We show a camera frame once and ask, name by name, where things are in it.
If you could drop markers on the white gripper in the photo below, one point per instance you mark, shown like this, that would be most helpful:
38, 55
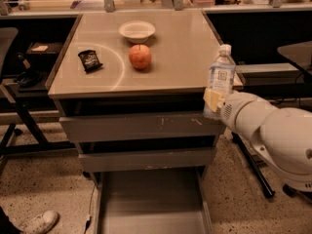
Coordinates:
234, 108

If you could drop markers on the clear plastic water bottle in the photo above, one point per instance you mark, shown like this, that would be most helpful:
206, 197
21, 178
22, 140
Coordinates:
221, 75

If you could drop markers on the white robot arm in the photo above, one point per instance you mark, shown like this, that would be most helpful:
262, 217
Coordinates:
282, 137

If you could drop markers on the top drawer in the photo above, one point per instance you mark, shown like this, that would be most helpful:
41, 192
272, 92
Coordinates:
140, 126

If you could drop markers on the drawer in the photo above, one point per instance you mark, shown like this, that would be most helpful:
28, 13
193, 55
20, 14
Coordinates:
152, 202
140, 126
147, 160

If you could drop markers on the grey drawer cabinet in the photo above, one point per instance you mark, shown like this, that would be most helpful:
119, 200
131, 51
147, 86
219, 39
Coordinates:
129, 91

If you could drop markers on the bottom drawer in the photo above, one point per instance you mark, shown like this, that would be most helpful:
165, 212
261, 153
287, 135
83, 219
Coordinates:
152, 202

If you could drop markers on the middle drawer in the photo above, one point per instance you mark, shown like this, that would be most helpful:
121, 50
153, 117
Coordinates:
147, 160

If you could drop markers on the black table leg bar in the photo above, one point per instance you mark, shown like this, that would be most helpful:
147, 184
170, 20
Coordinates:
268, 192

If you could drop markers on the red apple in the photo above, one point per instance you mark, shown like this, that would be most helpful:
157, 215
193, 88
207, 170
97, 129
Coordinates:
139, 56

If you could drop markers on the dark round side table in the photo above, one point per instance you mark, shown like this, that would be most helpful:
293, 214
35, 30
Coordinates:
299, 55

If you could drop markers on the white bowl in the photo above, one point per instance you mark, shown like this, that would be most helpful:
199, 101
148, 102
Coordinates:
137, 31

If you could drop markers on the black snack packet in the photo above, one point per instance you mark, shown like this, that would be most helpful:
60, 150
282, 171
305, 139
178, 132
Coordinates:
89, 60

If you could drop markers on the black box on shelf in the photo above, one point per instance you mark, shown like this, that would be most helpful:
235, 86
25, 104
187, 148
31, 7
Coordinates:
43, 51

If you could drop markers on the white sneaker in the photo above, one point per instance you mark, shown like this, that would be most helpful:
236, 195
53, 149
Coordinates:
41, 224

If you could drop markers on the black desk frame left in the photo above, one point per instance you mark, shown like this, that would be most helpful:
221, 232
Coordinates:
31, 107

